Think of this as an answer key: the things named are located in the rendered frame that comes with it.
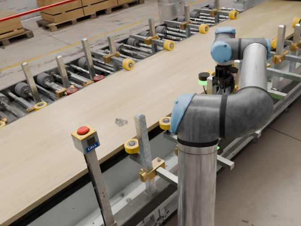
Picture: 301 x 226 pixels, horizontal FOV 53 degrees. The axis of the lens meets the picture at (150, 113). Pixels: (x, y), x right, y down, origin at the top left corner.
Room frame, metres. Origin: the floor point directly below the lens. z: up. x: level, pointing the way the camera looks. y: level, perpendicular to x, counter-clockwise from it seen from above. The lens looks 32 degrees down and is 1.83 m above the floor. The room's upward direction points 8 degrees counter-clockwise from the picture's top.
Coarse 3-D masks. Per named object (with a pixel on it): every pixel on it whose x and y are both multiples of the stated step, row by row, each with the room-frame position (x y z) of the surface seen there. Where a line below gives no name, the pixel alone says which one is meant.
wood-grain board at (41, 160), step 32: (256, 32) 2.56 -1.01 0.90; (288, 32) 2.45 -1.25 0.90; (160, 64) 2.16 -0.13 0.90; (192, 64) 2.08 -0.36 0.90; (96, 96) 1.78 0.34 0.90; (128, 96) 1.72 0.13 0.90; (160, 96) 1.66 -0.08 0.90; (0, 128) 1.55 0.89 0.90; (32, 128) 1.50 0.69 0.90; (64, 128) 1.45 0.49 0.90; (96, 128) 1.40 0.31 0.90; (128, 128) 1.36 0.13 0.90; (0, 160) 1.24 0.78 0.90; (32, 160) 1.20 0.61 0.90; (64, 160) 1.17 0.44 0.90; (0, 192) 1.00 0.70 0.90; (32, 192) 0.98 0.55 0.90; (0, 224) 0.83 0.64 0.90
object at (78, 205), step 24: (288, 48) 2.43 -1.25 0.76; (288, 96) 2.61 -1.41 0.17; (168, 144) 1.45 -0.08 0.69; (240, 144) 1.98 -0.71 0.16; (120, 168) 1.22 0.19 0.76; (216, 168) 1.76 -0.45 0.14; (72, 192) 1.04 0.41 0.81; (24, 216) 0.89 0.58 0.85; (48, 216) 0.95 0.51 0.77; (72, 216) 1.01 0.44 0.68; (168, 216) 1.43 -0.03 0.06
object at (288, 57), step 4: (272, 52) 1.95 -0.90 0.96; (272, 56) 1.94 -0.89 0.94; (284, 56) 1.88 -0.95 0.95; (288, 56) 1.86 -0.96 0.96; (292, 56) 1.84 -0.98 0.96; (296, 56) 1.83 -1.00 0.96; (288, 60) 1.85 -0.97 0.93; (292, 60) 1.83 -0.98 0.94; (296, 60) 1.82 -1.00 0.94; (300, 60) 1.80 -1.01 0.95
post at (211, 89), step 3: (207, 78) 1.40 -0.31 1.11; (210, 78) 1.39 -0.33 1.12; (207, 81) 1.40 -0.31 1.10; (210, 81) 1.38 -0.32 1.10; (213, 81) 1.38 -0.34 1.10; (207, 84) 1.40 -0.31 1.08; (210, 84) 1.38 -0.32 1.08; (207, 87) 1.40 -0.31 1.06; (210, 87) 1.38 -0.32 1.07; (213, 87) 1.38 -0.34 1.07; (207, 90) 1.40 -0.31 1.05; (210, 90) 1.39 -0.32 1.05; (213, 90) 1.38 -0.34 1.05; (207, 93) 1.40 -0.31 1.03; (210, 93) 1.39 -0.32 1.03; (213, 93) 1.38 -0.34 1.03
